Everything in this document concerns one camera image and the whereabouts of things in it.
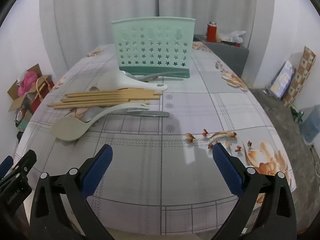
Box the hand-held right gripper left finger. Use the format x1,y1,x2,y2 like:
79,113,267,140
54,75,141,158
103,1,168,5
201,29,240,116
30,144,114,240

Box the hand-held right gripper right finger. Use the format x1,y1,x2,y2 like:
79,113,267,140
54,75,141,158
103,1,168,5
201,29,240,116
212,142,298,240

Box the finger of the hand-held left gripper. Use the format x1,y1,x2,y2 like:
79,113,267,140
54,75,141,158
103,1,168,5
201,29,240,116
11,149,37,180
0,155,14,179

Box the bundle of chopsticks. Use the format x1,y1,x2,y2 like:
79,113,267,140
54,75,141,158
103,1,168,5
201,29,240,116
47,90,163,110

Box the green star-cutout utensil holder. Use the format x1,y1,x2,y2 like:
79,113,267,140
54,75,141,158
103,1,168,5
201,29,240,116
111,17,197,78

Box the teal box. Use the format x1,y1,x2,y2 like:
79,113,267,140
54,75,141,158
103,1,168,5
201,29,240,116
15,116,33,132

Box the beige rice paddle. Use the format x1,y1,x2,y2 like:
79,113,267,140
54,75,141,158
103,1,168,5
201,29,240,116
51,102,150,140

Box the floral tablecloth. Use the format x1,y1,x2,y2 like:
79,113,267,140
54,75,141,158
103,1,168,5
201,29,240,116
15,42,298,230

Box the cardboard box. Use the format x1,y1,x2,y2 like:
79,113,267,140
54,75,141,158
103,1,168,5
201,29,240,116
7,64,54,112

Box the red gift bag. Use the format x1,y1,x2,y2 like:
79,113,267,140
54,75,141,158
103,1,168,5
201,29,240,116
27,77,54,110

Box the pink plastic bag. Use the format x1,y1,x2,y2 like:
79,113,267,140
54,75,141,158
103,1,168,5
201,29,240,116
17,71,38,97

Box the white rice spoon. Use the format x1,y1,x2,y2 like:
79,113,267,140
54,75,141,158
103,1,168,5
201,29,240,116
96,69,168,92

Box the green bottle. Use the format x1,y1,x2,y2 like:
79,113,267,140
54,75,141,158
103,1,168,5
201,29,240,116
290,104,304,123

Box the clear plastic container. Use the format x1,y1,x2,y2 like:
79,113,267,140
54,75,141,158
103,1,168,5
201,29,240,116
299,105,320,145

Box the blue and white board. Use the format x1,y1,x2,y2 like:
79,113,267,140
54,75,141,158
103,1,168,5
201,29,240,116
269,60,297,99

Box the grey cabinet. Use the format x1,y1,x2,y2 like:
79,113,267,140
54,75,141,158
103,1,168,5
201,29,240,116
192,34,250,78

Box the leaning patterned boards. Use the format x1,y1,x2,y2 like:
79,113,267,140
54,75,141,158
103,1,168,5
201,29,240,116
282,46,317,108

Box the tissue pack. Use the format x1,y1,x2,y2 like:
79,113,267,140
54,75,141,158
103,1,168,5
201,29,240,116
220,30,247,47

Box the red thermos bottle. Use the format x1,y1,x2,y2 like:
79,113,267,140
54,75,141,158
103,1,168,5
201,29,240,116
206,22,217,42

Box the white curtain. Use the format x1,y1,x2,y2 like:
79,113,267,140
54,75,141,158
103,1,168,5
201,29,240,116
39,0,275,78

